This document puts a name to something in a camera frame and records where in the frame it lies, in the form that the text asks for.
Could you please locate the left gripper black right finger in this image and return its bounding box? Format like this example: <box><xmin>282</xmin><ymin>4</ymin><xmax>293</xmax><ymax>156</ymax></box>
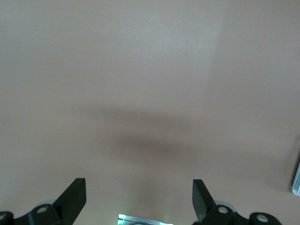
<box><xmin>192</xmin><ymin>179</ymin><xmax>281</xmax><ymax>225</ymax></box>

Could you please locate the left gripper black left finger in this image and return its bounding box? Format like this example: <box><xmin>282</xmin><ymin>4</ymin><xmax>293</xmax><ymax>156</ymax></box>
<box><xmin>0</xmin><ymin>178</ymin><xmax>87</xmax><ymax>225</ymax></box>

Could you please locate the silver digital kitchen scale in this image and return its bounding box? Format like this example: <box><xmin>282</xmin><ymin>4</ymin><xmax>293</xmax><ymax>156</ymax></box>
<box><xmin>291</xmin><ymin>161</ymin><xmax>300</xmax><ymax>196</ymax></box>

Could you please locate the brown table cover sheet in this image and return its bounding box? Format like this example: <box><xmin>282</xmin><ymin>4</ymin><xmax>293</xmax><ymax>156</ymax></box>
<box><xmin>0</xmin><ymin>0</ymin><xmax>300</xmax><ymax>225</ymax></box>

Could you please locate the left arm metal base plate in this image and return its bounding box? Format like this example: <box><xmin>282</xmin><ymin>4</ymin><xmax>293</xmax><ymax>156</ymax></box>
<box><xmin>118</xmin><ymin>214</ymin><xmax>174</xmax><ymax>225</ymax></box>

